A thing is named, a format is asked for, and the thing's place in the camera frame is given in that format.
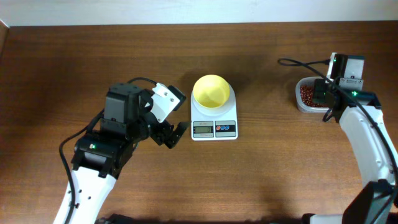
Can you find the clear plastic bean container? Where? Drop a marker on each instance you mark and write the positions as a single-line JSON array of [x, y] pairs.
[[300, 105]]

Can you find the red adzuki beans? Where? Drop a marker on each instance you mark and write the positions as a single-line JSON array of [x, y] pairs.
[[306, 93]]

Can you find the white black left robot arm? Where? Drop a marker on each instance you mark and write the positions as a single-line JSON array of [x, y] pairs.
[[130, 116]]

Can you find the yellow plastic bowl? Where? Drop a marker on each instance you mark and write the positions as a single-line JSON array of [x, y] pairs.
[[211, 91]]

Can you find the white digital kitchen scale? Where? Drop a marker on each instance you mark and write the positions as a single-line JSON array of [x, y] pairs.
[[214, 124]]

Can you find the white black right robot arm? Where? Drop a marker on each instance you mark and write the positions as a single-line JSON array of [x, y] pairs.
[[360, 116]]

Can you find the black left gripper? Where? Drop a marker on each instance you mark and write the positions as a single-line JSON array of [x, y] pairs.
[[159, 135]]

